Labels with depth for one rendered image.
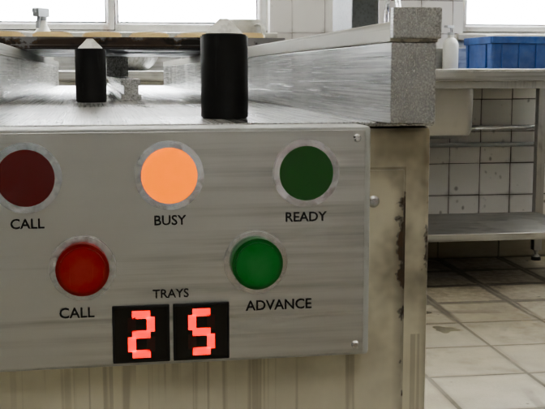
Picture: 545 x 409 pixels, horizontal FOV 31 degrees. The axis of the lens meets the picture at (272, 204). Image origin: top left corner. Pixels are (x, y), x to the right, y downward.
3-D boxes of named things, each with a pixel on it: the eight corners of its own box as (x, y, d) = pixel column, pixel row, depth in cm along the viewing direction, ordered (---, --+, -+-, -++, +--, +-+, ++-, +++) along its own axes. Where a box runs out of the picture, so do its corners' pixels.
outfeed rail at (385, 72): (163, 85, 254) (163, 58, 253) (175, 85, 255) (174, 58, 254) (391, 124, 58) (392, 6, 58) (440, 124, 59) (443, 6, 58)
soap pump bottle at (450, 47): (444, 71, 446) (445, 24, 443) (439, 71, 453) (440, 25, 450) (460, 71, 447) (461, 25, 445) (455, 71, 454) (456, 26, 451)
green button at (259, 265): (229, 285, 59) (229, 235, 59) (278, 283, 60) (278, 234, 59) (232, 291, 58) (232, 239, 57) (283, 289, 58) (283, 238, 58)
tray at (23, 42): (285, 49, 128) (285, 37, 128) (-40, 48, 121) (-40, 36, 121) (225, 57, 186) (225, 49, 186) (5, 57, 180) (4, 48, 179)
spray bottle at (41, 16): (33, 71, 416) (31, 6, 413) (35, 71, 427) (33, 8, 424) (53, 71, 417) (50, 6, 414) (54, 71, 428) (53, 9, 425)
